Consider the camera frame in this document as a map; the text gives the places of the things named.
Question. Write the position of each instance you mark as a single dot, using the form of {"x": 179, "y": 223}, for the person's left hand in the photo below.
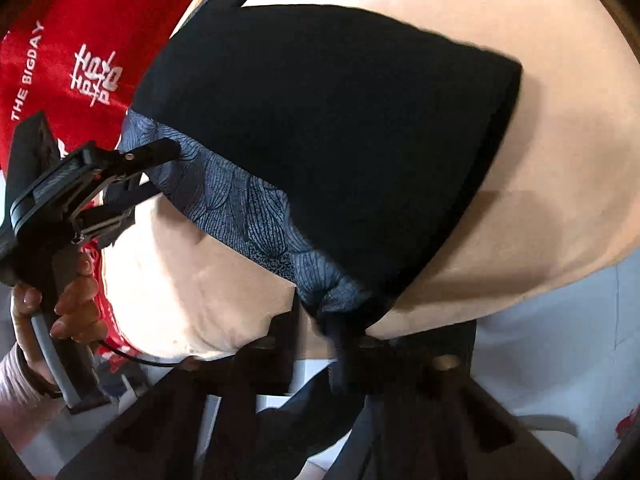
{"x": 82, "y": 305}

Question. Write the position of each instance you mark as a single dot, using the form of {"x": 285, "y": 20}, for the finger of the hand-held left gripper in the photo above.
{"x": 112, "y": 212}
{"x": 150, "y": 151}

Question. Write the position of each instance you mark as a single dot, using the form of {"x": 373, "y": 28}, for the red printed blanket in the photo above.
{"x": 75, "y": 20}

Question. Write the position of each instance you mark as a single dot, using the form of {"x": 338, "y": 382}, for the person's left forearm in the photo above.
{"x": 20, "y": 410}

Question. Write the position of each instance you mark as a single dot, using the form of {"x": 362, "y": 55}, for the black pants with patterned waistband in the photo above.
{"x": 325, "y": 135}

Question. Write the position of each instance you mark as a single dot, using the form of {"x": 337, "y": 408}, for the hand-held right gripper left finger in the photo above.
{"x": 285, "y": 350}

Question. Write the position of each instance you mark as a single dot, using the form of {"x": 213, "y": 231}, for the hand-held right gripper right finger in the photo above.
{"x": 385, "y": 372}

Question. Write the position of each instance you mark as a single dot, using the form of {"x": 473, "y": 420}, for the beige mat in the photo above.
{"x": 550, "y": 160}

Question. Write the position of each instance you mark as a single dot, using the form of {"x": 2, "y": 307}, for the person's right leg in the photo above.
{"x": 305, "y": 420}

